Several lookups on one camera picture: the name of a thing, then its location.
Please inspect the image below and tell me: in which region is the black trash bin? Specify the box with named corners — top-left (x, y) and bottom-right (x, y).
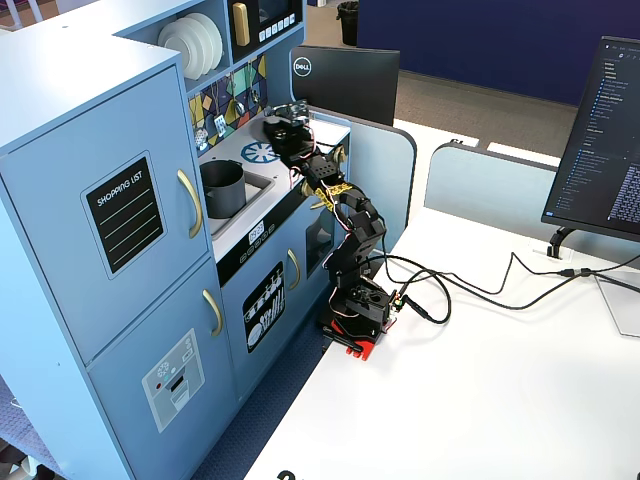
top-left (337, 0), bottom-right (360, 47)

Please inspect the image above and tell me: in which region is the gray toy sink basin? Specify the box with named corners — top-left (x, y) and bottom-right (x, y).
top-left (207, 169), bottom-right (276, 239)

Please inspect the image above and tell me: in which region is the monitor with lit screen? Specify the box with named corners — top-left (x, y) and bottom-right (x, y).
top-left (541, 35), bottom-right (640, 245)

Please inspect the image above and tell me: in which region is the steel slotted spatula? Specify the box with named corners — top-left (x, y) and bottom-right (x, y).
top-left (212, 79), bottom-right (227, 136)

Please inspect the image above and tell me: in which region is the white toy plate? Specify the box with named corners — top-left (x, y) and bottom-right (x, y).
top-left (157, 19), bottom-right (201, 80)
top-left (174, 15), bottom-right (214, 76)
top-left (187, 12), bottom-right (225, 71)

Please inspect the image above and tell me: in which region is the gold microwave handle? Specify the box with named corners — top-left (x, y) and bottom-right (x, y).
top-left (232, 2), bottom-right (251, 48)

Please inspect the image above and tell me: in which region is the blue toy kitchen unit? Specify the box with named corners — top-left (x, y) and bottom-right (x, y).
top-left (0, 0), bottom-right (354, 480)

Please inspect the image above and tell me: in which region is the gold dishwasher door handle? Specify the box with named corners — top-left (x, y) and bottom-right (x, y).
top-left (286, 248), bottom-right (303, 291)

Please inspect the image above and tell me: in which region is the dark gray cooking pot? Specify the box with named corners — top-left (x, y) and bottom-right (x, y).
top-left (199, 159), bottom-right (248, 220)

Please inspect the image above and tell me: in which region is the gold freezer door handle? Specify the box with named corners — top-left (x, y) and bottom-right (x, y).
top-left (201, 288), bottom-right (224, 338)

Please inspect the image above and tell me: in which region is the black Dell monitor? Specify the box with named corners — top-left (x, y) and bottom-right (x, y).
top-left (290, 44), bottom-right (401, 127)

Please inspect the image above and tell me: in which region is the gray edged desk divider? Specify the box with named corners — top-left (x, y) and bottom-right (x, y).
top-left (309, 104), bottom-right (418, 246)
top-left (423, 141), bottom-right (561, 246)

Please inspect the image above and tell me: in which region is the steel slotted skimmer spoon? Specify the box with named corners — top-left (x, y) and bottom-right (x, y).
top-left (193, 97), bottom-right (209, 151)

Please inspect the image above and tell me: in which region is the gray monitor base plate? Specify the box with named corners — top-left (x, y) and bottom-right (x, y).
top-left (594, 272), bottom-right (640, 337)

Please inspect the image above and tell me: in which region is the black cable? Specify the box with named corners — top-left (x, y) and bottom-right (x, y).
top-left (394, 269), bottom-right (640, 326)
top-left (384, 249), bottom-right (640, 326)

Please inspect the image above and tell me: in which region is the black shopping list board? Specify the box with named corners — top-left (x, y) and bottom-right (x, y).
top-left (81, 151), bottom-right (167, 280)

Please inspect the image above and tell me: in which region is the black toy microwave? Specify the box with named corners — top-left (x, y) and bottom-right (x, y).
top-left (227, 0), bottom-right (305, 64)

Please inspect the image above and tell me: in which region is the steel pot with lid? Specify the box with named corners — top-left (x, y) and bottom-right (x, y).
top-left (272, 99), bottom-right (311, 126)

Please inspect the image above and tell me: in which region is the gold fridge door handle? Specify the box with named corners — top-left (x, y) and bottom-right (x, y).
top-left (176, 168), bottom-right (204, 240)

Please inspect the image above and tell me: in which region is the red arm base clamp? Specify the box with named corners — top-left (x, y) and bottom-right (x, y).
top-left (319, 312), bottom-right (396, 362)

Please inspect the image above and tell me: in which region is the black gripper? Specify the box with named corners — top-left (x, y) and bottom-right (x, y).
top-left (277, 117), bottom-right (321, 169)

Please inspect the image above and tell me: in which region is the steel ladle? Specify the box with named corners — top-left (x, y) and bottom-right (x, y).
top-left (228, 72), bottom-right (247, 117)

